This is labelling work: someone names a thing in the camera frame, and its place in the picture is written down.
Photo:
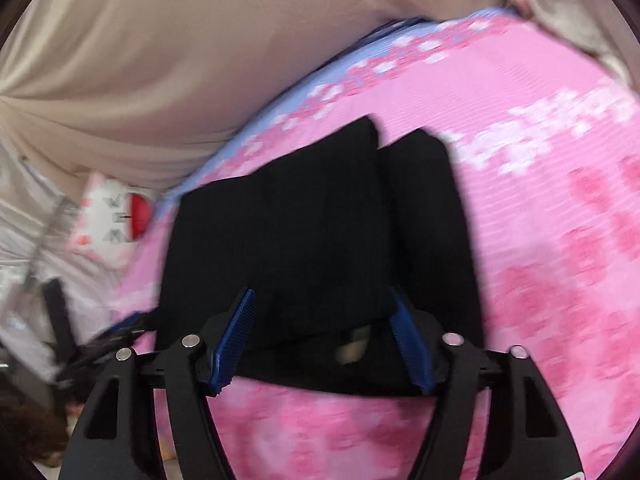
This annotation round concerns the pale floral quilt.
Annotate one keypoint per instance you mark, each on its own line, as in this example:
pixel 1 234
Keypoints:
pixel 565 5

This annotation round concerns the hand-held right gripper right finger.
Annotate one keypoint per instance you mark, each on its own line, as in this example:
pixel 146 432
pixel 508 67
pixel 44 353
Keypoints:
pixel 412 345

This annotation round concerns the pink rose bedsheet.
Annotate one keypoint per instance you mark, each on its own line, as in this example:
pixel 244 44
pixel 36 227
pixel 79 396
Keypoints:
pixel 525 210

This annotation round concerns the beige cloth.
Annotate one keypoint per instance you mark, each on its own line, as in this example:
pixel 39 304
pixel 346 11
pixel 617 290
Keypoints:
pixel 175 70

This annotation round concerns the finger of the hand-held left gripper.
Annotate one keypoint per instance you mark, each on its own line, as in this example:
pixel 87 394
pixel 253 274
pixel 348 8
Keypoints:
pixel 127 324

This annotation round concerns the white sheer cloth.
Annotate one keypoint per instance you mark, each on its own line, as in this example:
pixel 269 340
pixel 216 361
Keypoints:
pixel 35 240

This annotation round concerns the black frame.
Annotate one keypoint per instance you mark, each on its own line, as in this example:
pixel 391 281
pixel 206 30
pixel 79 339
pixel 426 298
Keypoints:
pixel 60 317

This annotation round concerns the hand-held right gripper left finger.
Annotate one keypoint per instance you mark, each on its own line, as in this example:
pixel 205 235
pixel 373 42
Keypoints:
pixel 232 345

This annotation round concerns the white cat cushion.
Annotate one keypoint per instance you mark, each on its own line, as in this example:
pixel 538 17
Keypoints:
pixel 112 220

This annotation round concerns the black pants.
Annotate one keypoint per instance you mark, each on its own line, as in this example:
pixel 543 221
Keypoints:
pixel 310 240

